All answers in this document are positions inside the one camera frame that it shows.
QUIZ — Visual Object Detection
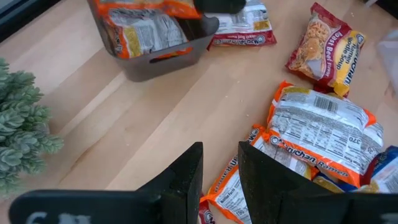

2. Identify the clear plastic bin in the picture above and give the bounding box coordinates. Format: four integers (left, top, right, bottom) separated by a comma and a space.
377, 29, 398, 82

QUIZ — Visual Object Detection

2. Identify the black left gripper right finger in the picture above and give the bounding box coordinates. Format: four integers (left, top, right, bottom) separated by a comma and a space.
238, 141, 398, 224

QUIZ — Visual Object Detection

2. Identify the succulent in patterned pot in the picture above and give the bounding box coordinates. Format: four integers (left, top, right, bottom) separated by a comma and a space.
0, 57, 65, 195

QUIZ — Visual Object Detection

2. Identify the orange Maruchan ramen packet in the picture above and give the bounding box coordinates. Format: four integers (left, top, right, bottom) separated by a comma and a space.
93, 0, 203, 19
102, 7, 193, 60
266, 80, 385, 188
200, 124, 321, 224

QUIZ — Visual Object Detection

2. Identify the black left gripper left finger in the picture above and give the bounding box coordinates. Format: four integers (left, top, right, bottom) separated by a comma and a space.
8, 141, 205, 224

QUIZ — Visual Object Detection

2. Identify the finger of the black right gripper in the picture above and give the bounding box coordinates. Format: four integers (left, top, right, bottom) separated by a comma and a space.
193, 0, 247, 15

